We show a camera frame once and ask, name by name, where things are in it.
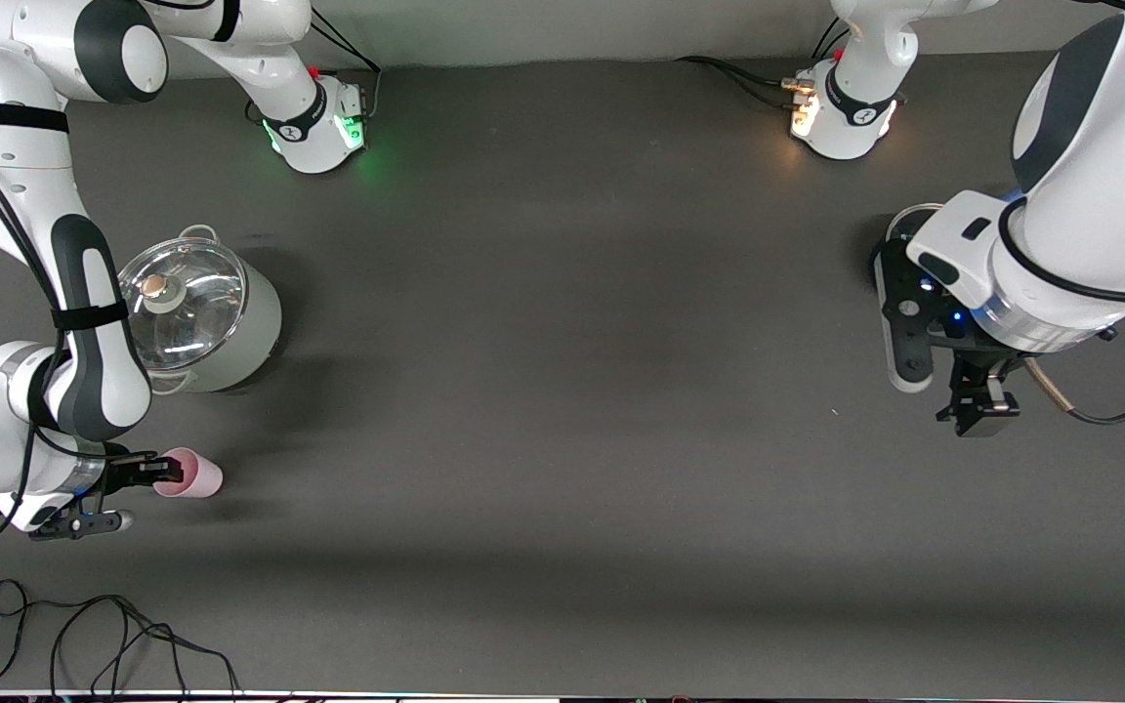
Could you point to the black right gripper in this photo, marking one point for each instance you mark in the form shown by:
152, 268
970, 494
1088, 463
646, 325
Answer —
120, 469

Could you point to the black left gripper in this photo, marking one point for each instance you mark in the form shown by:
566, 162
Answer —
977, 372

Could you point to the pink plastic cup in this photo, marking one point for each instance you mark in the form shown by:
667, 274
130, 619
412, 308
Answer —
201, 478

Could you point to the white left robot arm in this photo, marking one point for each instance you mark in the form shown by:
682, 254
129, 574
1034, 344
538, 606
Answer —
1100, 146

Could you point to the grey-green cooking pot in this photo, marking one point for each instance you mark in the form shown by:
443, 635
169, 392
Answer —
250, 332

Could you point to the glass lid with tan knob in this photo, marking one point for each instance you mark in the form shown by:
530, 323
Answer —
201, 303

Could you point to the glass lid with blue knob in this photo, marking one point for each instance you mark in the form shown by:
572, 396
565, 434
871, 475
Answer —
904, 220

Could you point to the dark blue saucepan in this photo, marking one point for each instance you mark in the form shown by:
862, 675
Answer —
1015, 196

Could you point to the dark grey table mat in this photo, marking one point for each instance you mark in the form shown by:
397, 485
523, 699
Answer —
562, 391

